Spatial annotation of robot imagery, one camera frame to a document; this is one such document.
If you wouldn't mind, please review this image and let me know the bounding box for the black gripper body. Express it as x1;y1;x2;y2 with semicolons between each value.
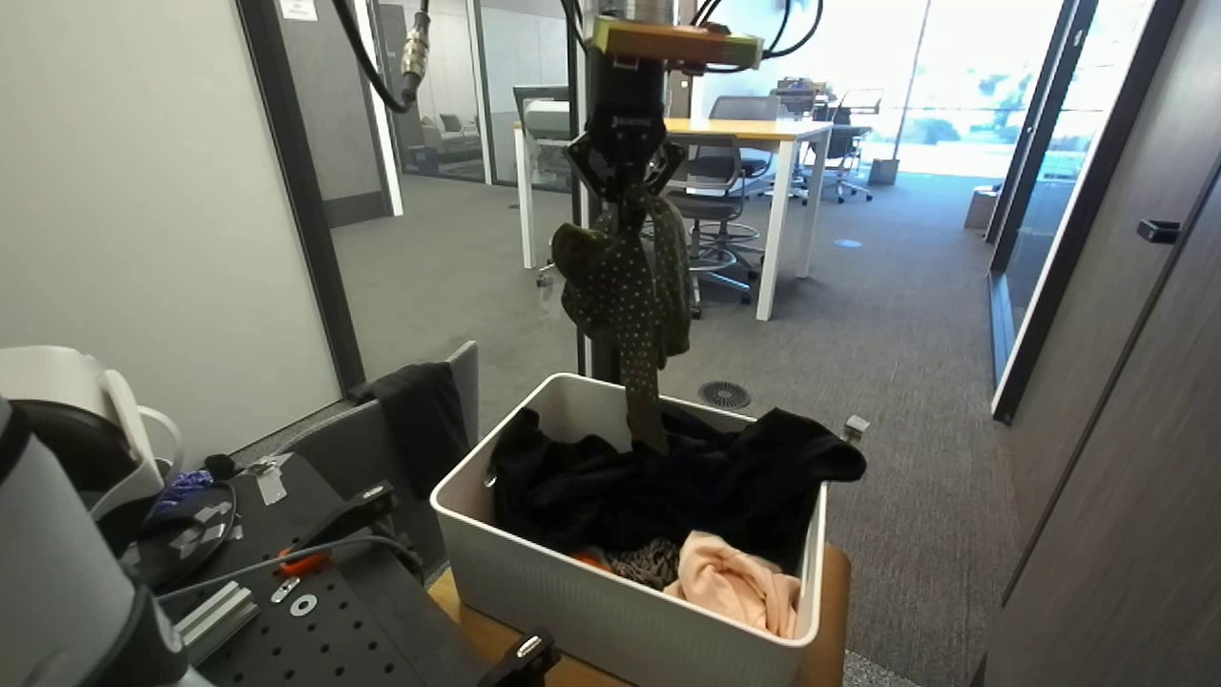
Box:
584;55;679;163

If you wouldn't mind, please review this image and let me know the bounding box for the green polka dot clothing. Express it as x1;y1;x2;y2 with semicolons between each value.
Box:
545;186;699;458

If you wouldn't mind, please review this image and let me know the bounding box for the white plastic basket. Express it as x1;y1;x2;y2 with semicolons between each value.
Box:
428;366;830;687

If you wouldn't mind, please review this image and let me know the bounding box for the wooden office desk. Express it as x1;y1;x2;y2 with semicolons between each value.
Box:
510;111;841;323

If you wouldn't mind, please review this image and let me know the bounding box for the round black floor outlet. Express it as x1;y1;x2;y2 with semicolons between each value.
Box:
693;378;754;413

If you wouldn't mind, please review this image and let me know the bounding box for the small black cloth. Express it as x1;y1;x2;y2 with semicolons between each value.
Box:
359;357;473;509

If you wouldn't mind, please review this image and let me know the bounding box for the cardboard box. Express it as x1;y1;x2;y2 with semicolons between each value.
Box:
959;184;1006;235

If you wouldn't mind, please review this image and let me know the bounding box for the large black garment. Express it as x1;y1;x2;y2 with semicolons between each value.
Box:
488;399;869;578

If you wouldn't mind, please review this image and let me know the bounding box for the grey patterned garment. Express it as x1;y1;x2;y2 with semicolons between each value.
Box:
600;534;682;594

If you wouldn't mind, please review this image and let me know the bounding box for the pale pink garment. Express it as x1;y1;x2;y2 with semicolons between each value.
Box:
660;525;805;646

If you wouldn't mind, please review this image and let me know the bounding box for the small white tag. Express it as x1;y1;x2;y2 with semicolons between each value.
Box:
248;458;295;511

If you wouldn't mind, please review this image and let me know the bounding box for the wood grain door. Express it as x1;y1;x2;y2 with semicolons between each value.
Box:
989;0;1221;603

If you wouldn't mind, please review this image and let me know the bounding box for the black table clamp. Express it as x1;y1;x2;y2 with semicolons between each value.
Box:
473;630;561;687

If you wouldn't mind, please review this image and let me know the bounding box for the dark blue patterned cloth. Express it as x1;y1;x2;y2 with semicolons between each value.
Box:
128;458;248;569

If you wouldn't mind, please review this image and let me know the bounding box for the black perforated table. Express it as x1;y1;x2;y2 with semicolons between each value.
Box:
150;452;526;687

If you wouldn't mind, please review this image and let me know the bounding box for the yellow wrist camera mount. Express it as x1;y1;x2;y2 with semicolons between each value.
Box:
587;10;769;75

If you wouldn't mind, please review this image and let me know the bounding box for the thin black camera cable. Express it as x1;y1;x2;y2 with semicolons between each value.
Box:
682;0;830;66

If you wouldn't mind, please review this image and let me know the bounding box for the black cable with silver connector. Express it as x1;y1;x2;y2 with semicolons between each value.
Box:
327;0;434;117

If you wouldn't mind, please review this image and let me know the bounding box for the dark grey wall frame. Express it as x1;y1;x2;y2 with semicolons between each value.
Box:
233;0;369;398

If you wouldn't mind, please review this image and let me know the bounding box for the black tool handle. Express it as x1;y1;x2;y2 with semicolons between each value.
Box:
295;482;399;548

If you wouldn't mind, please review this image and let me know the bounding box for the black door frame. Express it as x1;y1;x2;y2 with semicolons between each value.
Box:
979;0;1198;430

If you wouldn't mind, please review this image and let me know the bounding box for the orange handled tool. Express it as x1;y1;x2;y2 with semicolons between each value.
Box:
271;548;338;583

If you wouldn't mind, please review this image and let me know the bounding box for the grey cable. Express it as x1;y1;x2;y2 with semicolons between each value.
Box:
158;530;430;606

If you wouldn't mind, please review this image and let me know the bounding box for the short aluminium rail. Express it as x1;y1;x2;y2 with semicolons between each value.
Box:
172;578;263;658

